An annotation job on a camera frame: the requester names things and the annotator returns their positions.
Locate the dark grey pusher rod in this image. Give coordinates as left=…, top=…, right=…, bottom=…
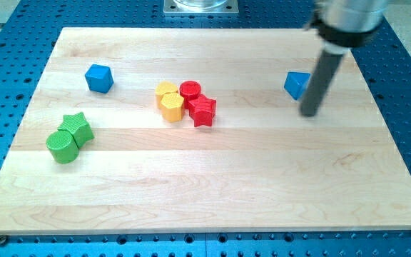
left=299, top=49, right=344, bottom=117

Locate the blue triangle block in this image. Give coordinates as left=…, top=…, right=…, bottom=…
left=284, top=71, right=310, bottom=100

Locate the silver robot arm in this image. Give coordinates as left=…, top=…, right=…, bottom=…
left=299, top=0, right=389, bottom=117

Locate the light wooden board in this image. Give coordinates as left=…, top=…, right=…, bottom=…
left=0, top=27, right=411, bottom=235

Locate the board corner clamp screw left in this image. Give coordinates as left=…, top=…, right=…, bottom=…
left=0, top=235, right=9, bottom=247

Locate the red star block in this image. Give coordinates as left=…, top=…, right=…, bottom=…
left=188, top=94, right=216, bottom=127

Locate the red cylinder block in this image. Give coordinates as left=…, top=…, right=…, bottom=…
left=179, top=81, right=201, bottom=109

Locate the yellow hexagon block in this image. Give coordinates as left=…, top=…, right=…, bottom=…
left=161, top=93, right=184, bottom=122

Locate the yellow cylinder-like block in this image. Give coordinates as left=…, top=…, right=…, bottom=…
left=155, top=81, right=178, bottom=109

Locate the blue cube block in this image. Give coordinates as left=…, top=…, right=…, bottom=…
left=85, top=64, right=113, bottom=94

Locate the green star block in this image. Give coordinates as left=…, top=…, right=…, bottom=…
left=58, top=112, right=94, bottom=148

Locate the green cylinder block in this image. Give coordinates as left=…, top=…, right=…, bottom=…
left=46, top=131, right=79, bottom=164

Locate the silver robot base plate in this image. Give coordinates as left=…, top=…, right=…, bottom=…
left=163, top=0, right=239, bottom=14

